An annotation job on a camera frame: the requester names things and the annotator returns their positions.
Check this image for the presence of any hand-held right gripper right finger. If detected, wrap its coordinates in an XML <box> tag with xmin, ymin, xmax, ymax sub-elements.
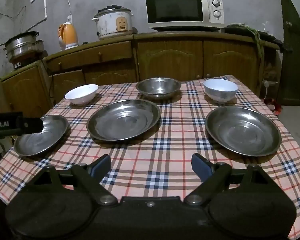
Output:
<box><xmin>184</xmin><ymin>153</ymin><xmax>274</xmax><ymax>205</ymax></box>

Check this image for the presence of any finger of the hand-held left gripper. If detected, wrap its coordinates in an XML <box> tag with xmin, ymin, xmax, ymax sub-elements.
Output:
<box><xmin>23</xmin><ymin>117</ymin><xmax>44</xmax><ymax>135</ymax></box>

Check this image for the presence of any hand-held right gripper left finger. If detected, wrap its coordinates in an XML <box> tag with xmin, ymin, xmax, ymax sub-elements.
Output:
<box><xmin>34</xmin><ymin>154</ymin><xmax>118</xmax><ymax>205</ymax></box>

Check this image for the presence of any round steel plate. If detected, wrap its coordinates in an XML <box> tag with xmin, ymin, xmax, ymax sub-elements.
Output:
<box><xmin>86</xmin><ymin>99</ymin><xmax>162</xmax><ymax>141</ymax></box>
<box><xmin>205</xmin><ymin>106</ymin><xmax>282</xmax><ymax>157</ymax></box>
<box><xmin>14</xmin><ymin>115</ymin><xmax>70</xmax><ymax>157</ymax></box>

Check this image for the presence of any shallow white bowl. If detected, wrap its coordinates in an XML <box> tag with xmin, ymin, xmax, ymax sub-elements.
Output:
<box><xmin>64</xmin><ymin>84</ymin><xmax>99</xmax><ymax>105</ymax></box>

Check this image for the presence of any deep white bowl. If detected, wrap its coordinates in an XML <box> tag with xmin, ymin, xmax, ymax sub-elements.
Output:
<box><xmin>203</xmin><ymin>79</ymin><xmax>239</xmax><ymax>104</ymax></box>

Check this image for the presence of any steel bowl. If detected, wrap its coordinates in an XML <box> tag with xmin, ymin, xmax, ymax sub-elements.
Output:
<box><xmin>135</xmin><ymin>78</ymin><xmax>182</xmax><ymax>102</ymax></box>

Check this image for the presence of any plaid tablecloth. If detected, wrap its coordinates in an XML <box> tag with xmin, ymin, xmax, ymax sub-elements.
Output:
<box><xmin>0</xmin><ymin>74</ymin><xmax>300</xmax><ymax>233</ymax></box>

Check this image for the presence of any small cooking stove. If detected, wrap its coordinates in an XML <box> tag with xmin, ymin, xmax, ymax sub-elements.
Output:
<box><xmin>11</xmin><ymin>57</ymin><xmax>38</xmax><ymax>70</ymax></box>

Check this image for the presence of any steel steamer pot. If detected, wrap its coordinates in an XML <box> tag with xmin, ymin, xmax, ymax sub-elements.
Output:
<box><xmin>4</xmin><ymin>31</ymin><xmax>44</xmax><ymax>62</ymax></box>

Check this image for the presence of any red plastic object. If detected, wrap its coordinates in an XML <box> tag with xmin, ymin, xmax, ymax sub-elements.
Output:
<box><xmin>267</xmin><ymin>97</ymin><xmax>282</xmax><ymax>112</ymax></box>

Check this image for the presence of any orange electric kettle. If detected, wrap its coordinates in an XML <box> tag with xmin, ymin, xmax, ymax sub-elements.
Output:
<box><xmin>57</xmin><ymin>22</ymin><xmax>79</xmax><ymax>51</ymax></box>

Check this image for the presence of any wooden kitchen cabinet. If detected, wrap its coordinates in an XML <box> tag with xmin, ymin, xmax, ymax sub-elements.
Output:
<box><xmin>0</xmin><ymin>32</ymin><xmax>282</xmax><ymax>120</ymax></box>

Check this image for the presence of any white rice cooker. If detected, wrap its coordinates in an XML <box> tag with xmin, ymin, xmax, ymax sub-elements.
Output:
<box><xmin>91</xmin><ymin>5</ymin><xmax>134</xmax><ymax>40</ymax></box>

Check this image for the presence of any dark green door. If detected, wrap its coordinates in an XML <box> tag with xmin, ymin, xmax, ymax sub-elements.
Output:
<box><xmin>276</xmin><ymin>0</ymin><xmax>300</xmax><ymax>107</ymax></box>

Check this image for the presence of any dark flat tray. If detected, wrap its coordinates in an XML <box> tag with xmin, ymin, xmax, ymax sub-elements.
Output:
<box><xmin>224</xmin><ymin>23</ymin><xmax>276</xmax><ymax>43</ymax></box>

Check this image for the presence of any white microwave oven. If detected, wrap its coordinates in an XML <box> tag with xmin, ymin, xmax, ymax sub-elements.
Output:
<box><xmin>144</xmin><ymin>0</ymin><xmax>226</xmax><ymax>32</ymax></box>

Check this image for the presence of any black hanging cable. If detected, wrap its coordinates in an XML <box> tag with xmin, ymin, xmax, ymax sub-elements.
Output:
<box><xmin>48</xmin><ymin>73</ymin><xmax>55</xmax><ymax>101</ymax></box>

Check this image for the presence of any white wall conduit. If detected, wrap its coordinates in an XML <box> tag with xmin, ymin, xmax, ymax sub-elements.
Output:
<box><xmin>31</xmin><ymin>0</ymin><xmax>48</xmax><ymax>22</ymax></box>

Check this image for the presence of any white power cable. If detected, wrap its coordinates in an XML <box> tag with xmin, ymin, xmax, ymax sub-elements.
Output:
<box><xmin>66</xmin><ymin>0</ymin><xmax>73</xmax><ymax>22</ymax></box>

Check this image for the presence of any green rope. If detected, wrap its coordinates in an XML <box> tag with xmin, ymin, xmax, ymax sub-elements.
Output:
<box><xmin>244</xmin><ymin>24</ymin><xmax>264</xmax><ymax>63</ymax></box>

